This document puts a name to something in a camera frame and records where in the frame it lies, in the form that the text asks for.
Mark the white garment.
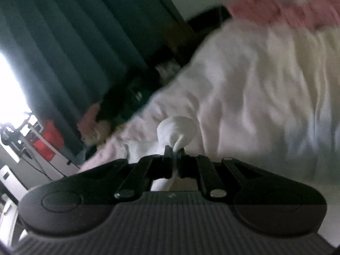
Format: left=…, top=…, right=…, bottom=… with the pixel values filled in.
left=125, top=115, right=198, bottom=192

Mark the white metal rack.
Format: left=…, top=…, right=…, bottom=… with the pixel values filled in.
left=0, top=112, right=45, bottom=165

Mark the dark green curtain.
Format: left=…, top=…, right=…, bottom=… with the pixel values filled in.
left=0, top=0, right=186, bottom=157

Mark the white appliance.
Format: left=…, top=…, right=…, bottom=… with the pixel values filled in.
left=0, top=165, right=27, bottom=202

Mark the pink and tan plush toy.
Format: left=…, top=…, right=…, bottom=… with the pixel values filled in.
left=78, top=103, right=112, bottom=146

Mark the pink blanket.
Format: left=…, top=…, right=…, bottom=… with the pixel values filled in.
left=227, top=0, right=340, bottom=32

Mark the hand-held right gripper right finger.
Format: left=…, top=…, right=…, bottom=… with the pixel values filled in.
left=176, top=150, right=266, bottom=198

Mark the white bed sheet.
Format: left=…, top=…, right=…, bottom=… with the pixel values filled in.
left=79, top=18, right=340, bottom=245

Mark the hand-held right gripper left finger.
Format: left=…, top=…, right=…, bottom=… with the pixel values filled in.
left=76, top=146, right=174, bottom=200

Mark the dark clutter pile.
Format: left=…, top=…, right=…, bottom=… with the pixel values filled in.
left=101, top=66, right=176, bottom=128

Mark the red bag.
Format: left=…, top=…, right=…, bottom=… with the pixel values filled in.
left=33, top=119, right=65, bottom=162

